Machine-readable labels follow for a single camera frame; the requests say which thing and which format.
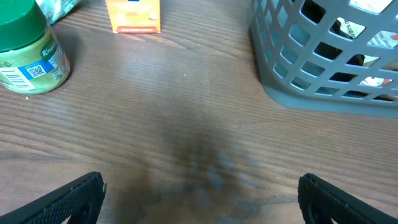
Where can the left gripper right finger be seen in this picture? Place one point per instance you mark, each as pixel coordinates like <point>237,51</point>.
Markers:
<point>323,203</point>

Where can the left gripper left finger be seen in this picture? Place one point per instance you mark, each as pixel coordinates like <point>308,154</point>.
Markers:
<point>78,201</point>

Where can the brown Nescafe Gold coffee bag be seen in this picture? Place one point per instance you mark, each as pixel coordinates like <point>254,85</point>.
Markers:
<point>371,27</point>

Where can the grey plastic basket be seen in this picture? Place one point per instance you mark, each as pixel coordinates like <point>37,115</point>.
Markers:
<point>300,59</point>

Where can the green lid seasoning jar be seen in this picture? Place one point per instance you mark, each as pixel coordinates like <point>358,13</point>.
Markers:
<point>32,59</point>

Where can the orange medicine box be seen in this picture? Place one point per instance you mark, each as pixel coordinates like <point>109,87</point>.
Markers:
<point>134,16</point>

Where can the crumpled light green packet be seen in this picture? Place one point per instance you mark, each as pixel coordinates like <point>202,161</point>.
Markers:
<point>54,10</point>

